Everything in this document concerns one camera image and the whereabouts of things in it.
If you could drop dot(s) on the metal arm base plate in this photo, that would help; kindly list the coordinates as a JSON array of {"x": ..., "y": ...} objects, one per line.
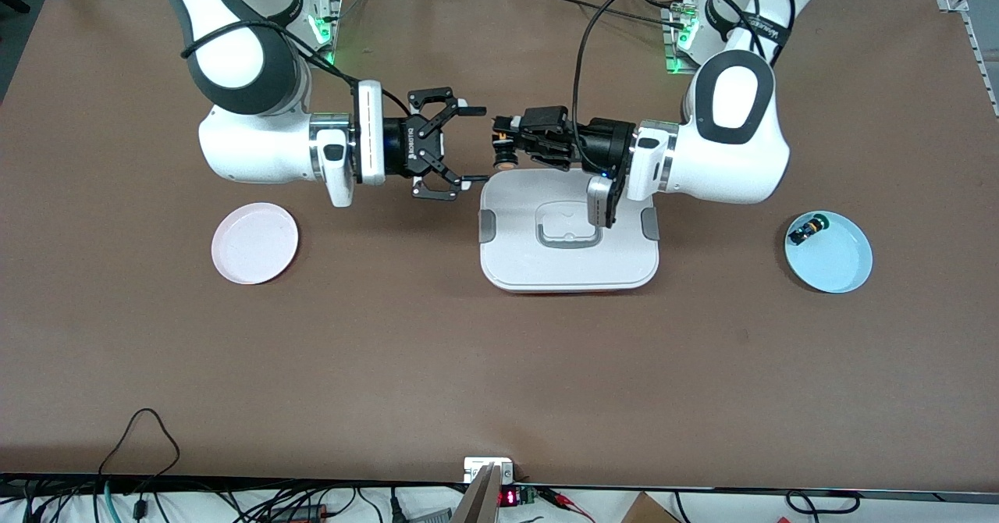
[
  {"x": 321, "y": 16},
  {"x": 677, "y": 43}
]

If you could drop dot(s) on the brown cardboard piece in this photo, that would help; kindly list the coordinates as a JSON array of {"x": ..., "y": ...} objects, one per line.
[{"x": 648, "y": 510}]

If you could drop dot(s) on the grey box latch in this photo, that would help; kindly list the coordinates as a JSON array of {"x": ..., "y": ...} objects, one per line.
[
  {"x": 488, "y": 226},
  {"x": 650, "y": 225}
]

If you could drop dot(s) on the perforated metal rail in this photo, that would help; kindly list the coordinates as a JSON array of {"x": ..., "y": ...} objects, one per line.
[{"x": 982, "y": 62}]

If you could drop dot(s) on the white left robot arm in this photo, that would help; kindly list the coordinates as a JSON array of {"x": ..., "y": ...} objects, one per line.
[{"x": 734, "y": 164}]

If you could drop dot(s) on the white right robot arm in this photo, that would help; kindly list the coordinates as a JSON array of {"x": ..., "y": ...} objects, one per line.
[{"x": 257, "y": 148}]

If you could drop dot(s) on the pale pink round plate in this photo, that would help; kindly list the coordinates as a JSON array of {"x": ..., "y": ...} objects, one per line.
[{"x": 255, "y": 243}]

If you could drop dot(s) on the grey aluminium bar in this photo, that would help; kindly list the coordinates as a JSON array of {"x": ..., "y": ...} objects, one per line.
[{"x": 480, "y": 499}]

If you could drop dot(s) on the white edge bracket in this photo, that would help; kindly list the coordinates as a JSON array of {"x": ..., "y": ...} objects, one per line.
[{"x": 476, "y": 467}]

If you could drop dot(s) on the light blue round plate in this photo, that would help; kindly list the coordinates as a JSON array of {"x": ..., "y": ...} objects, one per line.
[{"x": 831, "y": 261}]

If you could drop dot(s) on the green and black switch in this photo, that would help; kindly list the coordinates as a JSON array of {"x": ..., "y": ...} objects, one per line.
[{"x": 804, "y": 232}]

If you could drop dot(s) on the orange and black switch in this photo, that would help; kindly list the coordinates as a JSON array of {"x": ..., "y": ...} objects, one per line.
[{"x": 503, "y": 146}]

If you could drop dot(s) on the red LED display module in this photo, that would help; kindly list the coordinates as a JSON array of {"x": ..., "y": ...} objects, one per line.
[{"x": 511, "y": 496}]

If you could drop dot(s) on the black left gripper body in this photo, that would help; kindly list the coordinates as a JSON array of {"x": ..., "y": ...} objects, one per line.
[{"x": 607, "y": 145}]

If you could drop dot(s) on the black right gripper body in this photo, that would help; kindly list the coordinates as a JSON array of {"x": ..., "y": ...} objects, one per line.
[{"x": 399, "y": 149}]

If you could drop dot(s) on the white container lid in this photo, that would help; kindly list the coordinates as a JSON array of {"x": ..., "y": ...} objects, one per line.
[{"x": 570, "y": 269}]

